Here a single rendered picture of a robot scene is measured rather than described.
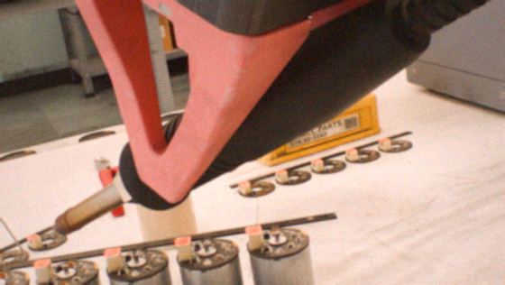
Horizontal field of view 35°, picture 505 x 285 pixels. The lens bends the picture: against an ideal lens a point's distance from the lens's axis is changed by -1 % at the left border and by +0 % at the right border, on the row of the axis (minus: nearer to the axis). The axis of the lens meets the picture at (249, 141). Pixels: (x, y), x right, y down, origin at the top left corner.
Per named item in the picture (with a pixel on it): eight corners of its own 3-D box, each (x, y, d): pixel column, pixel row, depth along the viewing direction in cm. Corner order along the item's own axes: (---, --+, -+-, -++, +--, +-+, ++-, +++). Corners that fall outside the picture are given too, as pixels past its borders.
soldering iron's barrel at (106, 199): (56, 252, 29) (147, 204, 24) (36, 214, 29) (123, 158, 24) (88, 236, 30) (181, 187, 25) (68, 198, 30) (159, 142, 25)
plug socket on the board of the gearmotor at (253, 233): (270, 247, 32) (267, 232, 31) (248, 251, 32) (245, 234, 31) (268, 239, 32) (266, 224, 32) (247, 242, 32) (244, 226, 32)
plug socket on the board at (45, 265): (57, 280, 31) (53, 265, 31) (35, 284, 31) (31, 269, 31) (60, 271, 32) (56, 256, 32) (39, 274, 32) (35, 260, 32)
